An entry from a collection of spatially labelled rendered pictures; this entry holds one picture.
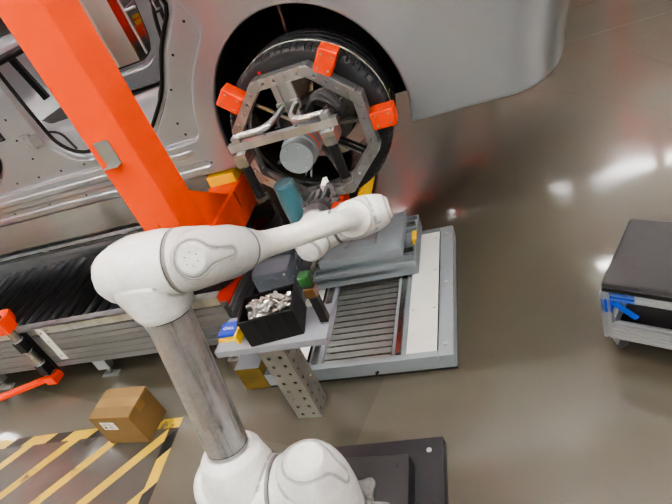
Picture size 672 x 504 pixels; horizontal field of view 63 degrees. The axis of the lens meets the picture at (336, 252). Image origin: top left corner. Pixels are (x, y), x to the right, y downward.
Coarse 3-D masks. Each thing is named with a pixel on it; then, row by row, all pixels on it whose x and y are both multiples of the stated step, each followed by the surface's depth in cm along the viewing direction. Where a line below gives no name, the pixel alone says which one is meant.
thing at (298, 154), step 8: (296, 136) 198; (304, 136) 198; (312, 136) 201; (320, 136) 207; (288, 144) 196; (296, 144) 195; (304, 144) 195; (312, 144) 199; (320, 144) 206; (280, 152) 198; (288, 152) 198; (296, 152) 197; (304, 152) 197; (312, 152) 197; (280, 160) 201; (288, 160) 200; (296, 160) 199; (304, 160) 199; (312, 160) 198; (288, 168) 202; (296, 168) 201; (304, 168) 201
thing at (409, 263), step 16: (416, 224) 262; (416, 240) 252; (400, 256) 247; (416, 256) 246; (320, 272) 261; (336, 272) 257; (352, 272) 250; (368, 272) 249; (384, 272) 247; (400, 272) 246; (416, 272) 244; (320, 288) 260
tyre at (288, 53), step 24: (264, 48) 214; (288, 48) 198; (312, 48) 196; (360, 48) 209; (264, 72) 204; (336, 72) 200; (360, 72) 199; (384, 72) 216; (384, 96) 204; (384, 144) 215
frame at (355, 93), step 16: (304, 64) 193; (256, 80) 198; (272, 80) 198; (288, 80) 196; (320, 80) 194; (336, 80) 194; (256, 96) 203; (352, 96) 196; (240, 112) 207; (368, 112) 200; (240, 128) 211; (368, 128) 207; (368, 144) 207; (256, 160) 220; (368, 160) 211; (256, 176) 224; (272, 176) 228; (352, 176) 217; (304, 192) 227; (336, 192) 222; (352, 192) 221
